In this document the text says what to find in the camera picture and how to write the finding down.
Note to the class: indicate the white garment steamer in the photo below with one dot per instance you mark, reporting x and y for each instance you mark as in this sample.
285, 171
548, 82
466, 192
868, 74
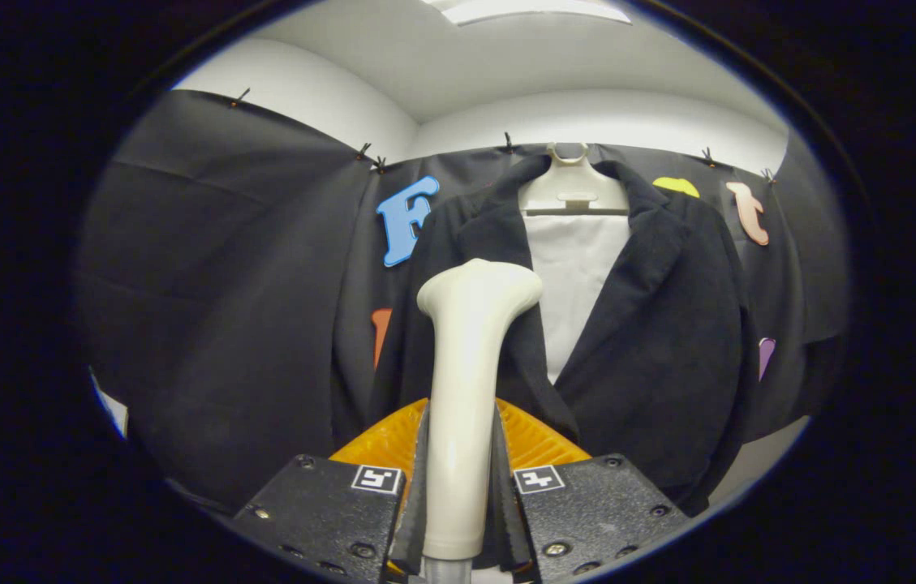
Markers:
462, 365

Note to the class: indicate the white clothes hanger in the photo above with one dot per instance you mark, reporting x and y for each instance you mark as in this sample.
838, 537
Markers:
571, 186

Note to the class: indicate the black backdrop cloth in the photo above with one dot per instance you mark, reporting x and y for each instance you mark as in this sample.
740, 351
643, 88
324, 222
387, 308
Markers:
222, 284

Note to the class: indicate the black blazer jacket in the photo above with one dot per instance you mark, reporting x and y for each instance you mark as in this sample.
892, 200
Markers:
652, 341

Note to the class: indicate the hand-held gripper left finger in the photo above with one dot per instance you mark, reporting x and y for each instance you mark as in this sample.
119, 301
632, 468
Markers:
417, 519

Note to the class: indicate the row of black cloth clips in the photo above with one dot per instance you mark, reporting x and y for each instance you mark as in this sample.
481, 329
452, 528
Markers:
508, 143

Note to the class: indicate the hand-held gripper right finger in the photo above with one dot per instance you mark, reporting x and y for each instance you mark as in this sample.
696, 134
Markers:
506, 519

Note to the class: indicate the ceiling light panel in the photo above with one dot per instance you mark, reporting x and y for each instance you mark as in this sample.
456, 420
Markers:
531, 10

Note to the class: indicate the white shirt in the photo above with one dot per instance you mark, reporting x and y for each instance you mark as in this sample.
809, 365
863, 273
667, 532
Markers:
575, 284

